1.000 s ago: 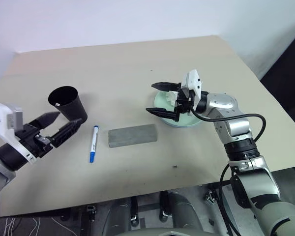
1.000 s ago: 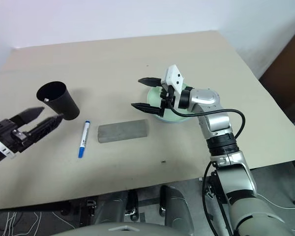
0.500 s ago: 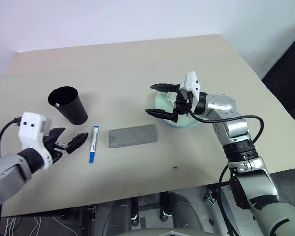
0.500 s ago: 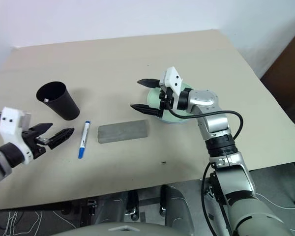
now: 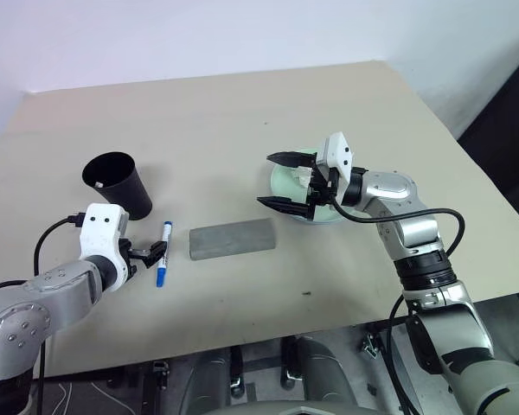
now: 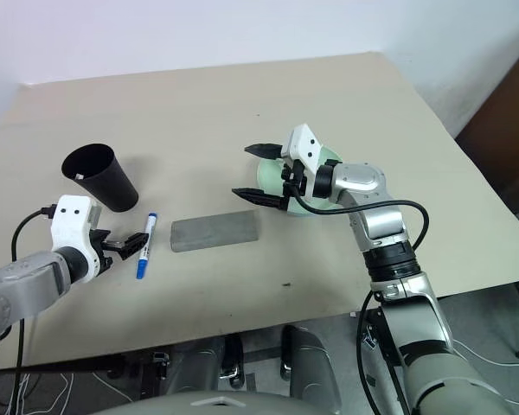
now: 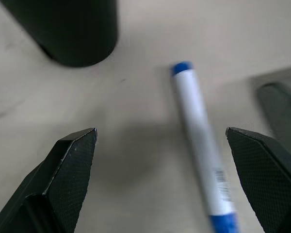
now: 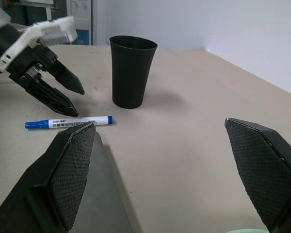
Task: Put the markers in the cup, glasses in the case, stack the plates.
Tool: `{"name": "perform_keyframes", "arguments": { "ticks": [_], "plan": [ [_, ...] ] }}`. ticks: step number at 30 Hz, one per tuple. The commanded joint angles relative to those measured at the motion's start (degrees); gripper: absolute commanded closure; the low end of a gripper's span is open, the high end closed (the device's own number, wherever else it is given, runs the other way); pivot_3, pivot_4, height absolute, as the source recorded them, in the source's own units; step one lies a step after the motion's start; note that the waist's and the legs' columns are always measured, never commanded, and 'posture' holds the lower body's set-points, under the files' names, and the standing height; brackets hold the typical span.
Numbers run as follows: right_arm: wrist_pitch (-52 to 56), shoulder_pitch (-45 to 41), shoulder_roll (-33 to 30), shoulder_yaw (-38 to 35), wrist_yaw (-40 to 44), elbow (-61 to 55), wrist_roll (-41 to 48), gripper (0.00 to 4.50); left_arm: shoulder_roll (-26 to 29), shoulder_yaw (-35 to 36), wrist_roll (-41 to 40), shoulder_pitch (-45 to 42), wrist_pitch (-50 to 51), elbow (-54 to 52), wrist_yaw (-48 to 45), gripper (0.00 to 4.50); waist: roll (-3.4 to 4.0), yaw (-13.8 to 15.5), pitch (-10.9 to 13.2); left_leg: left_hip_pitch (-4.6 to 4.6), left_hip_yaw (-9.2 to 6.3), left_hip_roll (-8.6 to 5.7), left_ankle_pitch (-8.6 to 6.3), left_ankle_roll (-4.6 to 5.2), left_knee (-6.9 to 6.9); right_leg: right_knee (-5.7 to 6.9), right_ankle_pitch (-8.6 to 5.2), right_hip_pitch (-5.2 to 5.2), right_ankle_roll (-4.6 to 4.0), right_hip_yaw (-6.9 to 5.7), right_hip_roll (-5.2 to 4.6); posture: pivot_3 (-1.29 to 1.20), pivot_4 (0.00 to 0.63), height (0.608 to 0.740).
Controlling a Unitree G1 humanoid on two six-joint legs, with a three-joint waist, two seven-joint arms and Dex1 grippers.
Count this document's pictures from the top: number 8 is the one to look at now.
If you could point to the light green plate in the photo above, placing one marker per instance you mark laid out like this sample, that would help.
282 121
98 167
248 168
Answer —
245 231

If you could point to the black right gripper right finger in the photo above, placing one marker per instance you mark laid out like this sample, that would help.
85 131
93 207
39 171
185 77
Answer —
264 170

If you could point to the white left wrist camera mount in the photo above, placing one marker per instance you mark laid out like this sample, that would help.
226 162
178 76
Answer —
51 26

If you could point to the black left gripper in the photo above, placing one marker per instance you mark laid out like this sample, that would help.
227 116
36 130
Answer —
31 63

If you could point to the blue white whiteboard marker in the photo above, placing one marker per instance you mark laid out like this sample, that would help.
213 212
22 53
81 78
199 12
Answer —
38 124

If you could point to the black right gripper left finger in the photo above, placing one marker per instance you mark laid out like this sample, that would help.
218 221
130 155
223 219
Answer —
51 182

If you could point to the black plastic cup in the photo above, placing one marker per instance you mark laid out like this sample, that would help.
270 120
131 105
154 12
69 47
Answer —
131 72

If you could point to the grey glasses case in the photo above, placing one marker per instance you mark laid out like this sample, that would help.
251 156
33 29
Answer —
104 194

